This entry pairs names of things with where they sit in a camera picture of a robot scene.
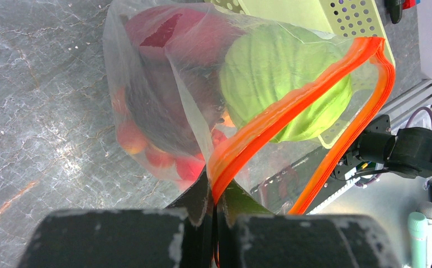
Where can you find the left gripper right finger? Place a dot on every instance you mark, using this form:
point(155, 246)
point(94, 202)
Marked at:
point(251, 236)

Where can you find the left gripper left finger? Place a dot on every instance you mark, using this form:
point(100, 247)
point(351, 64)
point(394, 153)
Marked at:
point(179, 235)

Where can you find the red lychee bunch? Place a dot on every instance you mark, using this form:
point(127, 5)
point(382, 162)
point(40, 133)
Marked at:
point(187, 167)

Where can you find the orange peach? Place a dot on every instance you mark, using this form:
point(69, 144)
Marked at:
point(130, 138)

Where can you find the dark red apple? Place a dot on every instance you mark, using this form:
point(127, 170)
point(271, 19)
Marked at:
point(155, 105)

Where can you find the clear zip top bag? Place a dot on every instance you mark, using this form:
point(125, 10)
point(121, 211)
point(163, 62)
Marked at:
point(269, 94)

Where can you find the green cabbage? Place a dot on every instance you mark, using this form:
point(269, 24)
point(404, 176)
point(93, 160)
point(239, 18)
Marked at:
point(286, 85)

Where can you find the teal microphone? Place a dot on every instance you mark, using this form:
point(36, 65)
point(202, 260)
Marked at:
point(418, 229)

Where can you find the green perforated plastic basket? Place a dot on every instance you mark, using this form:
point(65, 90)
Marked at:
point(330, 44)

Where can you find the colourful block stack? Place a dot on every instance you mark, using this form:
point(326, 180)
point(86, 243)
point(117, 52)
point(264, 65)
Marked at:
point(410, 4)

